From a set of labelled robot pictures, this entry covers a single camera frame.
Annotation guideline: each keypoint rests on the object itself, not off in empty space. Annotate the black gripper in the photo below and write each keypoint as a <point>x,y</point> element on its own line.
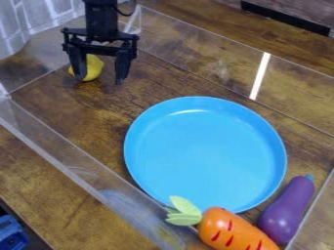
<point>100,38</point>

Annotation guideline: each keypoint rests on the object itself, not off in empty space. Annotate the yellow toy lemon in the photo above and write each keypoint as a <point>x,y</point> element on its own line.
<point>95,65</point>

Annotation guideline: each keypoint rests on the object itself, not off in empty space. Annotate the blue round tray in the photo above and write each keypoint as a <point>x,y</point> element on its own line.
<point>209,150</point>

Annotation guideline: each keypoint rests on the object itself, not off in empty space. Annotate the white curtain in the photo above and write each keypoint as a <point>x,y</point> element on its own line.
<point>26,17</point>

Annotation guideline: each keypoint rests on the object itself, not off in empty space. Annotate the blue object at corner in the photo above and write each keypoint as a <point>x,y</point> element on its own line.
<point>14,238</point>

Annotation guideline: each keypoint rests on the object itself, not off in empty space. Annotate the orange toy carrot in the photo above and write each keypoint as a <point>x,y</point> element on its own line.
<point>221,229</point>

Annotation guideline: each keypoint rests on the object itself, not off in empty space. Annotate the purple toy eggplant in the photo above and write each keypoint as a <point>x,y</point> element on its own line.
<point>281,218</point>

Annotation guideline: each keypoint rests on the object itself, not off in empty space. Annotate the clear acrylic enclosure wall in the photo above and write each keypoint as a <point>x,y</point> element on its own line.
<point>63,177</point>

